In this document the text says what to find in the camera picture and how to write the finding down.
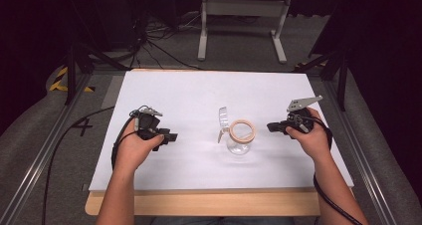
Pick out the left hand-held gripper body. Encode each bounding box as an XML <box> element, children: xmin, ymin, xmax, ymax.
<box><xmin>129</xmin><ymin>105</ymin><xmax>172</xmax><ymax>142</ymax></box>

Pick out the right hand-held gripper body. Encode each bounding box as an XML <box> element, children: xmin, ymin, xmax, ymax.
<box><xmin>285</xmin><ymin>95</ymin><xmax>323</xmax><ymax>135</ymax></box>

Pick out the black floor cable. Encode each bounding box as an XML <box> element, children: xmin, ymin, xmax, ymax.
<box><xmin>41</xmin><ymin>106</ymin><xmax>115</xmax><ymax>225</ymax></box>

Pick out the tangle of black floor cables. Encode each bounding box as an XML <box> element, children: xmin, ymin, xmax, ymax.
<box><xmin>127</xmin><ymin>10</ymin><xmax>204</xmax><ymax>72</ymax></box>

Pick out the wooden table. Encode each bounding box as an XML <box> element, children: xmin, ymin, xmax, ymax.
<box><xmin>84</xmin><ymin>68</ymin><xmax>355</xmax><ymax>218</ymax></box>

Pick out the yellow black hazard tape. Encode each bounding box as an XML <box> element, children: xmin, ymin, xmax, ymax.
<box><xmin>49</xmin><ymin>66</ymin><xmax>97</xmax><ymax>94</ymax></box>

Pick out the person's right hand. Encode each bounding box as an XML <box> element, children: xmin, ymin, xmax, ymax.
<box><xmin>285</xmin><ymin>107</ymin><xmax>333</xmax><ymax>163</ymax></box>

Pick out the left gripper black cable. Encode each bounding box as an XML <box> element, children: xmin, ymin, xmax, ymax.
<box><xmin>110</xmin><ymin>109</ymin><xmax>147</xmax><ymax>171</ymax></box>

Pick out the person's left hand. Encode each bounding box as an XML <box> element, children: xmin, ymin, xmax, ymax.
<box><xmin>113</xmin><ymin>117</ymin><xmax>166</xmax><ymax>173</ymax></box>

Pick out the white metal table frame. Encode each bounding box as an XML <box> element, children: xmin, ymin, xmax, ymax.
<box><xmin>196</xmin><ymin>0</ymin><xmax>293</xmax><ymax>66</ymax></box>

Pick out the white table sheet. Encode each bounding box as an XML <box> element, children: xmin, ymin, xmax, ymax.
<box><xmin>89</xmin><ymin>71</ymin><xmax>354</xmax><ymax>192</ymax></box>

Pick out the aluminium floor rail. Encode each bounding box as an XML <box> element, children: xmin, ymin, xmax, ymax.
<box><xmin>0</xmin><ymin>73</ymin><xmax>92</xmax><ymax>225</ymax></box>
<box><xmin>321</xmin><ymin>80</ymin><xmax>400</xmax><ymax>225</ymax></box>

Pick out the black metal stand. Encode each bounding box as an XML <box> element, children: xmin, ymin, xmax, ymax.
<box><xmin>293</xmin><ymin>45</ymin><xmax>350</xmax><ymax>113</ymax></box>
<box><xmin>64</xmin><ymin>40</ymin><xmax>131</xmax><ymax>107</ymax></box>

